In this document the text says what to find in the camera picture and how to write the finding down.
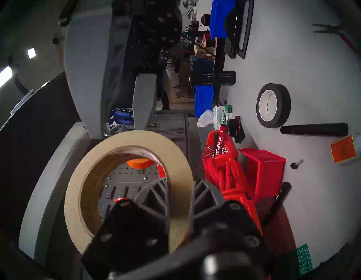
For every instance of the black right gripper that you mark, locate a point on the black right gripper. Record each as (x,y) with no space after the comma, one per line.
(152,34)

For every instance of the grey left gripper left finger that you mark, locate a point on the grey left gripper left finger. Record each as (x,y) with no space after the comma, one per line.
(153,197)

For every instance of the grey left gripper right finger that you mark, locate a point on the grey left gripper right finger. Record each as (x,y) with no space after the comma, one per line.
(206,197)

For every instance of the orange tape roll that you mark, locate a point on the orange tape roll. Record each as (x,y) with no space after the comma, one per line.
(139,163)

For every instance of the beige masking tape roll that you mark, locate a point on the beige masking tape roll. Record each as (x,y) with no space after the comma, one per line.
(84,169)

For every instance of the black tape roll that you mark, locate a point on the black tape roll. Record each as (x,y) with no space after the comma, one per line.
(284,104)

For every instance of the red plastic bin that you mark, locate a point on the red plastic bin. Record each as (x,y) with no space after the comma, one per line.
(242,199)
(265,172)
(161,170)
(222,175)
(234,149)

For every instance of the red black permanent marker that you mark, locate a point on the red black permanent marker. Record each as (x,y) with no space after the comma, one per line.
(219,144)

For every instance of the black marker pen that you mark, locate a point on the black marker pen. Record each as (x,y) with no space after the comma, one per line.
(279,197)

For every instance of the black battery holder with board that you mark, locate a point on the black battery holder with board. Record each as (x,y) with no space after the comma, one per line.
(235,129)

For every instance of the Kimtech tissue box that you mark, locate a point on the Kimtech tissue box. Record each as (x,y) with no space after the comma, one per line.
(221,115)

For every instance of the blue plastic bin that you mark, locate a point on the blue plastic bin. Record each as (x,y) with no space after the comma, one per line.
(221,19)
(204,100)

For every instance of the small black knob screw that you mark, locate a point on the small black knob screw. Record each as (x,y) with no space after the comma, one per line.
(294,166)

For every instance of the green cutting mat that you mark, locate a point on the green cutting mat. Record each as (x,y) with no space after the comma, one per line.
(304,259)

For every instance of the black plastic tube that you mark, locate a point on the black plastic tube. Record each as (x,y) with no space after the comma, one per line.
(313,129)

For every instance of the black angled stand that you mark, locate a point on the black angled stand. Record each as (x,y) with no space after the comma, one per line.
(239,28)

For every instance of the glue bottle with blue cap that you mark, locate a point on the glue bottle with blue cap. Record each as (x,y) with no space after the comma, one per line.
(342,148)

